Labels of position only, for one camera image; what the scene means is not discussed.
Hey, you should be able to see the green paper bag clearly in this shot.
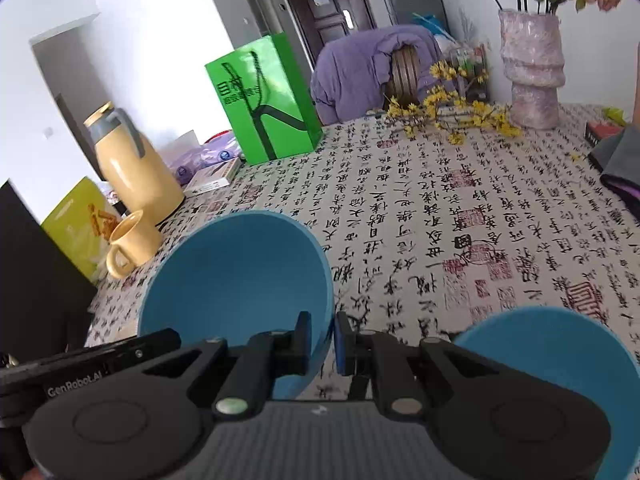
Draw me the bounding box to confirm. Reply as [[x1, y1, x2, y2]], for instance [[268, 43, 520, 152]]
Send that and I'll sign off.
[[204, 32, 325, 167]]

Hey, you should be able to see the yellow-green snack box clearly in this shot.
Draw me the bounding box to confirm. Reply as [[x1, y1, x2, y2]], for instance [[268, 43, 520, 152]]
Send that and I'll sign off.
[[41, 176, 123, 283]]

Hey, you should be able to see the dark wooden door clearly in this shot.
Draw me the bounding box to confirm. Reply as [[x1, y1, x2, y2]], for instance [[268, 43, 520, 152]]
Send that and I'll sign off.
[[275, 0, 376, 63]]

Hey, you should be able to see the yellow mug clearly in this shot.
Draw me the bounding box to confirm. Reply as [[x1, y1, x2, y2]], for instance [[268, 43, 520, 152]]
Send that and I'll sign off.
[[106, 210, 165, 279]]

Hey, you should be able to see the yellow flower branch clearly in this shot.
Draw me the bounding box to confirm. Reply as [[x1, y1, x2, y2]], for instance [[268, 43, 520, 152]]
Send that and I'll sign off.
[[385, 60, 523, 146]]

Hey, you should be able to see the blue bowl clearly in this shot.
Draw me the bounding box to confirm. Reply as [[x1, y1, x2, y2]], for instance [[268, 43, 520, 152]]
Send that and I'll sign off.
[[137, 210, 335, 401], [452, 306, 635, 480]]

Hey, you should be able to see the black paper bag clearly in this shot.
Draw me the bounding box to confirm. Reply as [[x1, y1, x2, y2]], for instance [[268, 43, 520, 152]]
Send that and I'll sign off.
[[0, 180, 98, 356]]

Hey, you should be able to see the yellow thermos jug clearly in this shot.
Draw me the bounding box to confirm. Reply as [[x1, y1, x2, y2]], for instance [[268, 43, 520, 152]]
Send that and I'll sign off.
[[83, 101, 186, 226]]

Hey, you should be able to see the purple jacket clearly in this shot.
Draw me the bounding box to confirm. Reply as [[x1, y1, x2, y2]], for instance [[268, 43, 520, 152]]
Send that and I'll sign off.
[[310, 24, 446, 125]]

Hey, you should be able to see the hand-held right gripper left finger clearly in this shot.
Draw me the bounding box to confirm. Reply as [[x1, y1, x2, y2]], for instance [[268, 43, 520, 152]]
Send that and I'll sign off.
[[142, 311, 313, 422]]

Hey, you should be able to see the purple cloth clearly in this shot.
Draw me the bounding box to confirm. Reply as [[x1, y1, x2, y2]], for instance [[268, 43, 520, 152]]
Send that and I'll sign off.
[[600, 175, 640, 211]]

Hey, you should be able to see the white flat box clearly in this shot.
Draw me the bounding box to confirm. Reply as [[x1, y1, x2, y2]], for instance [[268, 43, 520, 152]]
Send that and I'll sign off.
[[182, 157, 241, 196]]

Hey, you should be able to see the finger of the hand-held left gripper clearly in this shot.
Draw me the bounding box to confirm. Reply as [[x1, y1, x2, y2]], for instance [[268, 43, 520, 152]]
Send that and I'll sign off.
[[85, 329, 182, 363]]

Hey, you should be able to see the pale purple ceramic vase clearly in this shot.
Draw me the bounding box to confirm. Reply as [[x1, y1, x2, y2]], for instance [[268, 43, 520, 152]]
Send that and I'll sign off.
[[498, 8, 566, 130]]

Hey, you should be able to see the grey cloth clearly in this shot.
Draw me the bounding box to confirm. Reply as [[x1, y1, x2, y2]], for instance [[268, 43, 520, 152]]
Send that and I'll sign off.
[[587, 125, 640, 186]]

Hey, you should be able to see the small black box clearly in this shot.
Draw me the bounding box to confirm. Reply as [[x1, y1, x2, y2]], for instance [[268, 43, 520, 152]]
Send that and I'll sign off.
[[585, 120, 626, 146]]

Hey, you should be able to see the purple tissue pack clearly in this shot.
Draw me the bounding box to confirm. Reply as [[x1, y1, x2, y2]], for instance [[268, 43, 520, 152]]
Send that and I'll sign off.
[[165, 132, 243, 186]]

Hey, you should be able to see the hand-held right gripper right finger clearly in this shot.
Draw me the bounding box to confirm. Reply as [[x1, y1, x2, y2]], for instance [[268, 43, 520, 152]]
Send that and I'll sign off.
[[334, 311, 506, 418]]

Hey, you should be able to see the wooden chair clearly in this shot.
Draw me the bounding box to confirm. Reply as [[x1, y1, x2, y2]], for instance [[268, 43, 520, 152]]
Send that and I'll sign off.
[[385, 45, 433, 111]]

